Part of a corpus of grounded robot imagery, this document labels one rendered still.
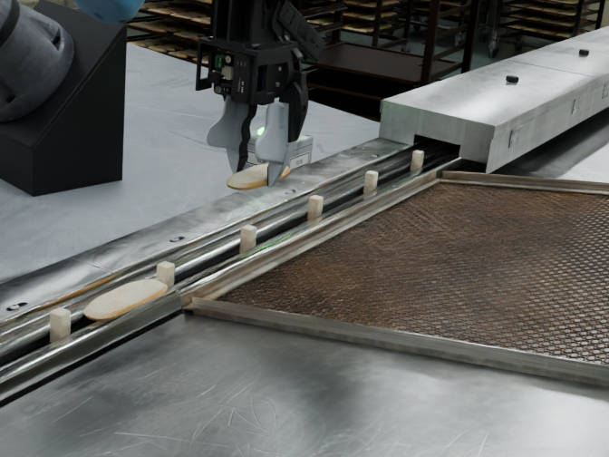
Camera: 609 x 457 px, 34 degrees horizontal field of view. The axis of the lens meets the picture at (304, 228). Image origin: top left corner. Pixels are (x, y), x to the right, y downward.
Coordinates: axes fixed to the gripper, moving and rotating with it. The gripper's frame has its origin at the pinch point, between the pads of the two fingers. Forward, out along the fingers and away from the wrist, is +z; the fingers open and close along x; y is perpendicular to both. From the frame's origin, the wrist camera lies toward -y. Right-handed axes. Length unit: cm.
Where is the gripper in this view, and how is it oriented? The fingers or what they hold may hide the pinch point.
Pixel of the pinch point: (258, 167)
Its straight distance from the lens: 106.8
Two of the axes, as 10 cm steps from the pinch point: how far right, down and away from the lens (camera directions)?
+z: -1.0, 9.3, 3.6
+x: 8.4, 2.7, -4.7
